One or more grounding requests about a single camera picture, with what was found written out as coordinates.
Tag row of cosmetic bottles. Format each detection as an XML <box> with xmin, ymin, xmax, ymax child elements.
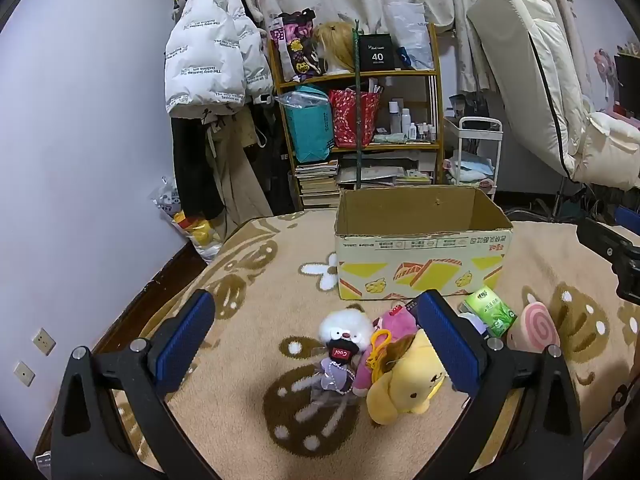
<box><xmin>390</xmin><ymin>100</ymin><xmax>437</xmax><ymax>142</ymax></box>

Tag green pole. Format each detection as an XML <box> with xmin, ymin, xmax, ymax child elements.
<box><xmin>352</xmin><ymin>17</ymin><xmax>366</xmax><ymax>191</ymax></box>

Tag pink cartoon wall decoration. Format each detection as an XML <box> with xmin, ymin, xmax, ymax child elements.
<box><xmin>592</xmin><ymin>40</ymin><xmax>640</xmax><ymax>116</ymax></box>

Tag blonde wig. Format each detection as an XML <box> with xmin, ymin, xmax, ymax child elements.
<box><xmin>312</xmin><ymin>21</ymin><xmax>358</xmax><ymax>76</ymax></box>

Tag white mattress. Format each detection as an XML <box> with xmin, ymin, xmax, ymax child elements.
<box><xmin>466</xmin><ymin>0</ymin><xmax>601</xmax><ymax>178</ymax></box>

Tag black hanging garment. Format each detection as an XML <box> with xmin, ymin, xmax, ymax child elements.
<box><xmin>170</xmin><ymin>110</ymin><xmax>226</xmax><ymax>221</ymax></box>

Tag printed cardboard box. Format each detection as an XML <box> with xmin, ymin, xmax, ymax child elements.
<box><xmin>334</xmin><ymin>185</ymin><xmax>515</xmax><ymax>302</ymax></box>

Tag stack of books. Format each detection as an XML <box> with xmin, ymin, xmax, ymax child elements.
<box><xmin>294</xmin><ymin>159</ymin><xmax>341</xmax><ymax>209</ymax></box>

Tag beige trousers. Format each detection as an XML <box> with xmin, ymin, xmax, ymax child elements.
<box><xmin>210</xmin><ymin>110</ymin><xmax>273</xmax><ymax>241</ymax></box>

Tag pink bear plush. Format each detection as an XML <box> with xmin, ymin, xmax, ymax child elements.
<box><xmin>352</xmin><ymin>305</ymin><xmax>421</xmax><ymax>396</ymax></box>

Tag pink swirl plush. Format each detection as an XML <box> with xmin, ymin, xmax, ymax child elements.
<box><xmin>506</xmin><ymin>302</ymin><xmax>561</xmax><ymax>356</ymax></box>

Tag green tissue pack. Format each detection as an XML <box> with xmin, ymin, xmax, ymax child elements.
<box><xmin>462</xmin><ymin>286</ymin><xmax>517</xmax><ymax>338</ymax></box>

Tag wooden shelf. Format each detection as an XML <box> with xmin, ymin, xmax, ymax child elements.
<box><xmin>267</xmin><ymin>22</ymin><xmax>446</xmax><ymax>211</ymax></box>

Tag dark bag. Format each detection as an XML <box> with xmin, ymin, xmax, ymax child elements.
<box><xmin>447</xmin><ymin>92</ymin><xmax>491</xmax><ymax>121</ymax></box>

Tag teal bag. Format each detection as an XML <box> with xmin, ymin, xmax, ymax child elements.
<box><xmin>285</xmin><ymin>85</ymin><xmax>335</xmax><ymax>163</ymax></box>

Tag white duvet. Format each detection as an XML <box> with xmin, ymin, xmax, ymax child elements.
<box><xmin>570</xmin><ymin>110</ymin><xmax>640</xmax><ymax>191</ymax></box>

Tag white cart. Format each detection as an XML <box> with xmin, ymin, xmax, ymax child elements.
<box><xmin>442</xmin><ymin>116</ymin><xmax>503</xmax><ymax>201</ymax></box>

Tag light blue cloth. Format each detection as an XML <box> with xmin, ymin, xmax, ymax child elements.
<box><xmin>450</xmin><ymin>152</ymin><xmax>493</xmax><ymax>181</ymax></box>

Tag white lavender packet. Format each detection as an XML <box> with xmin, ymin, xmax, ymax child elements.
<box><xmin>459</xmin><ymin>312</ymin><xmax>488</xmax><ymax>336</ymax></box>

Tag white puffer jacket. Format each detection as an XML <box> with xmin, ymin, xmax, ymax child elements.
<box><xmin>165</xmin><ymin>0</ymin><xmax>273</xmax><ymax>118</ymax></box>

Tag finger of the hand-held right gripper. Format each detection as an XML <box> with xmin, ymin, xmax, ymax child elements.
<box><xmin>616</xmin><ymin>207</ymin><xmax>640</xmax><ymax>237</ymax></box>
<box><xmin>577</xmin><ymin>216</ymin><xmax>640</xmax><ymax>263</ymax></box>

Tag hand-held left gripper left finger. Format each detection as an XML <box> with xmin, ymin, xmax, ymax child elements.
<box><xmin>50</xmin><ymin>289</ymin><xmax>216</xmax><ymax>480</ymax></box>

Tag dark wooden bed frame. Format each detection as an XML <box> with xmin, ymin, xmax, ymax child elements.
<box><xmin>30</xmin><ymin>240</ymin><xmax>208</xmax><ymax>461</ymax></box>

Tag beige printed blanket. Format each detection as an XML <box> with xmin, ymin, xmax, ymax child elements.
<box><xmin>35</xmin><ymin>207</ymin><xmax>640</xmax><ymax>480</ymax></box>

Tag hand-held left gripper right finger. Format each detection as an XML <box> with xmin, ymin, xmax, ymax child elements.
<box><xmin>417</xmin><ymin>289</ymin><xmax>583</xmax><ymax>480</ymax></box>

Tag plastic bag with yellow toy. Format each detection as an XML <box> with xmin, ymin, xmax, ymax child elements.
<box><xmin>152</xmin><ymin>177</ymin><xmax>226</xmax><ymax>261</ymax></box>

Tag white fluffy doll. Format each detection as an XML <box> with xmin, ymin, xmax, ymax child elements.
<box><xmin>295</xmin><ymin>307</ymin><xmax>376</xmax><ymax>406</ymax></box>

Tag flower patterned bag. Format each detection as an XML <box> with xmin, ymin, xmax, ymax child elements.
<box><xmin>270</xmin><ymin>9</ymin><xmax>318</xmax><ymax>82</ymax></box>

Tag red gift bag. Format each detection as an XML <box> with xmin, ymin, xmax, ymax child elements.
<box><xmin>329</xmin><ymin>87</ymin><xmax>382</xmax><ymax>148</ymax></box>

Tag clear plastic bag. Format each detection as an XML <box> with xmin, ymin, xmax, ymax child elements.
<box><xmin>385</xmin><ymin>1</ymin><xmax>435</xmax><ymax>72</ymax></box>

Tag black box with white print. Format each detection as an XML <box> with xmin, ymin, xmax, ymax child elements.
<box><xmin>359</xmin><ymin>34</ymin><xmax>403</xmax><ymax>72</ymax></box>

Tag pile of magazines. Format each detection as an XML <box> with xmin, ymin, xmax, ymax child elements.
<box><xmin>336</xmin><ymin>152</ymin><xmax>436</xmax><ymax>191</ymax></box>

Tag yellow dog plush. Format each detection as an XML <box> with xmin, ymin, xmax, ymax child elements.
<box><xmin>366</xmin><ymin>332</ymin><xmax>446</xmax><ymax>426</ymax></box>

